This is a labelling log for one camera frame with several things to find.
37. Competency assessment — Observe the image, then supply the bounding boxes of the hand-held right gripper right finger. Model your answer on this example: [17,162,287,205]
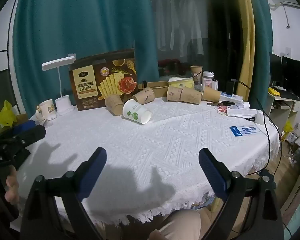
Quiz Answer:
[198,148,284,240]

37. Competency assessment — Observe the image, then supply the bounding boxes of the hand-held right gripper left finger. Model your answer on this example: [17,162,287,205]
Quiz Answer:
[20,147,108,240]

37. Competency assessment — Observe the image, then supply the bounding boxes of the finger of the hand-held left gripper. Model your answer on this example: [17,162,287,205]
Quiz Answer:
[0,124,46,153]
[5,120,37,133]

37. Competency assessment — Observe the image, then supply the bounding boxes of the person's left hand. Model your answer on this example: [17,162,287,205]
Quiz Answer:
[4,165,21,201]

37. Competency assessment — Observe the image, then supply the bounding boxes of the yellow plastic bag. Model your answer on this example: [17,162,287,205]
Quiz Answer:
[0,100,18,127]

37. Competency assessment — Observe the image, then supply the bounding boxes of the white cartoon mug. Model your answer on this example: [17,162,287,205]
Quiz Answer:
[36,99,57,121]

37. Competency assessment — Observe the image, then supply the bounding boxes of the white desk lamp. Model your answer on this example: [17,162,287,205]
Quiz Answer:
[42,56,77,116]

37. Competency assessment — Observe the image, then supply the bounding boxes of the blue and white card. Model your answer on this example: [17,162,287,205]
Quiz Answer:
[229,125,259,137]

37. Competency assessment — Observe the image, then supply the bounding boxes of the person's leg in beige pants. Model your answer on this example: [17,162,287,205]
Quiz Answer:
[154,210,215,240]

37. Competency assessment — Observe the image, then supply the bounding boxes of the white textured tablecloth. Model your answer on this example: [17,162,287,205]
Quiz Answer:
[16,96,280,227]

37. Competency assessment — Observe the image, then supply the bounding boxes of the crumpled white paper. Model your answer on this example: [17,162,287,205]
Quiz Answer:
[226,102,258,119]

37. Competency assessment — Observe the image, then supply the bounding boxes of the brown printed paper cup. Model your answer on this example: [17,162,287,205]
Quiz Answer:
[167,85,183,102]
[132,87,155,105]
[181,87,203,104]
[105,94,125,116]

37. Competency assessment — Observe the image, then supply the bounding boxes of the white green-print paper cup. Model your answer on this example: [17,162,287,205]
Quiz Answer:
[122,99,152,124]

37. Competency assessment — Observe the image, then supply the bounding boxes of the brown cracker box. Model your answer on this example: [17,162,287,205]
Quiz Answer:
[68,49,138,112]

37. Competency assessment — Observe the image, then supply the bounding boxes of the white power strip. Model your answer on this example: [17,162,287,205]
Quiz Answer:
[220,92,244,103]

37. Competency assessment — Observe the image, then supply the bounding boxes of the plain brown paper cup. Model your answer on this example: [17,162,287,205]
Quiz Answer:
[202,86,221,103]

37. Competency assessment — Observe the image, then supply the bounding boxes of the clear jar with white lid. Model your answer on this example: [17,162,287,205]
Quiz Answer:
[202,71,214,86]

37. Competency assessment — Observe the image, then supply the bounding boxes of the yellow tissue pack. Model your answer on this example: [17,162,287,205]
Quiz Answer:
[169,77,194,88]

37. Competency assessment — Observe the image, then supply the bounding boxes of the white side desk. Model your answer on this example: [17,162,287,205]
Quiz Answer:
[267,90,300,130]

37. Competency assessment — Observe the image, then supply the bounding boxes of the dark brown paper cup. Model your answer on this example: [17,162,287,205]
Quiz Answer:
[190,65,203,84]

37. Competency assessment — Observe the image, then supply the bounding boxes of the brown paper bowl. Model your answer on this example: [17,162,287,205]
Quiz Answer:
[137,81,169,97]

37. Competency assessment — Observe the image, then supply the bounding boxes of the teal curtain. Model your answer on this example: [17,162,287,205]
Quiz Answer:
[12,0,160,115]
[245,0,273,100]

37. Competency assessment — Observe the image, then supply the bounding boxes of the black computer monitor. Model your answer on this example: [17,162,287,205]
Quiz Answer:
[282,56,300,102]
[269,53,283,86]

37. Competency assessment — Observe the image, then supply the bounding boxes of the yellow curtain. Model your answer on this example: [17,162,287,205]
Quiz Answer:
[234,0,255,98]

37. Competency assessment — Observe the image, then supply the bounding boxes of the hanging white clothes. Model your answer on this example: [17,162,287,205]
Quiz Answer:
[155,0,208,58]

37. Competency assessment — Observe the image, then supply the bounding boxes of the black cable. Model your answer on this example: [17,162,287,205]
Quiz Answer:
[231,79,283,180]

